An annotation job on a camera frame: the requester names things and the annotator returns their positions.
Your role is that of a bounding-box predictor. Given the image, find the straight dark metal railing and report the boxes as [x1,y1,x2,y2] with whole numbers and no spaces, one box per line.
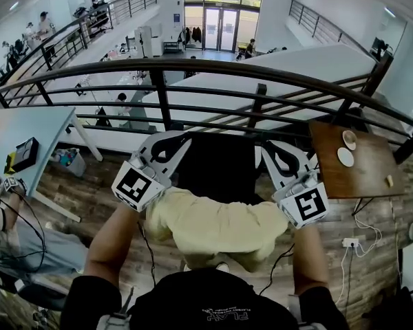
[288,0,380,61]
[0,0,158,93]

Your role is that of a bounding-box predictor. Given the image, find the curved dark balcony railing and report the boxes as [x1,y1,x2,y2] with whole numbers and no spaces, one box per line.
[0,57,413,165]

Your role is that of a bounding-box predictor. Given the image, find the rack of dark coats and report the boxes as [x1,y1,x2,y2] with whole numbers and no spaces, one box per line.
[184,25,204,45]

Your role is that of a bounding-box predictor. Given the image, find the white cabinet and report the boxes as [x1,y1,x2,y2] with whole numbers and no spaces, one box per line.
[134,23,163,58]

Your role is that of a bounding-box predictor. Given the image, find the grey shoulder strap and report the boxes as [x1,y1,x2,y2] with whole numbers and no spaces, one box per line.
[95,312,132,330]
[288,294,306,327]

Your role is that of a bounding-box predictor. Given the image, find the person's right forearm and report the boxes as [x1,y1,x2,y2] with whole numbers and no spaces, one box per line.
[291,223,330,298]

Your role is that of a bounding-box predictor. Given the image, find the white power cable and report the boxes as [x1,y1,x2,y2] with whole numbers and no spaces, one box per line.
[352,197,383,258]
[335,245,352,306]

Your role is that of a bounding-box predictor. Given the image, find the clear bin of items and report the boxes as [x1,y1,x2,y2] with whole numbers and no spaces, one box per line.
[50,147,87,178]

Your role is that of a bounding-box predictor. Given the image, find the brown wooden table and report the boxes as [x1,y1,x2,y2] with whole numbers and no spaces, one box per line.
[307,120,406,217]

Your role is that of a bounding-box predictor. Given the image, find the pale yellow clothes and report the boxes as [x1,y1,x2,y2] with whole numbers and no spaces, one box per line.
[145,186,290,274]

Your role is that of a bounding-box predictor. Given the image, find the black office chair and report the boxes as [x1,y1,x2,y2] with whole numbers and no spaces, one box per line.
[173,131,263,206]

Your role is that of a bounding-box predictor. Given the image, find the person's black shirt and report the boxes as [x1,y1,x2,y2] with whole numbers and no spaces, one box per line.
[59,267,351,330]

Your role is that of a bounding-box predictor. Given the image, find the round pale plate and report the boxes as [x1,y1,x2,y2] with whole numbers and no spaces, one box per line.
[337,147,356,168]

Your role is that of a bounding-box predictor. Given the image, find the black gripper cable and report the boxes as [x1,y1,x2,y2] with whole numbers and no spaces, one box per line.
[136,219,158,287]
[259,243,296,296]

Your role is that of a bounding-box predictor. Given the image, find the small wooden bowl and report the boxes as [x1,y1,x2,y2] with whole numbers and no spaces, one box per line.
[341,129,357,151]

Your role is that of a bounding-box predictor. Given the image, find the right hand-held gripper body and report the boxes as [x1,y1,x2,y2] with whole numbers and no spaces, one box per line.
[261,140,331,230]

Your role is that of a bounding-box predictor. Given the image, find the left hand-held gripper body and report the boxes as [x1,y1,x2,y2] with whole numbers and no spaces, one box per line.
[111,131,193,214]

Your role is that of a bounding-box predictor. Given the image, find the black box device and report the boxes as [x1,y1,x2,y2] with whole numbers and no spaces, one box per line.
[11,136,41,174]

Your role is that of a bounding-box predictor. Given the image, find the glass entrance door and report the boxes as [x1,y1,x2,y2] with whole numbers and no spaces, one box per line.
[203,6,241,52]

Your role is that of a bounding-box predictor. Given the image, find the person's left forearm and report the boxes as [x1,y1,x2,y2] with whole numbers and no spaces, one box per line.
[83,186,167,289]

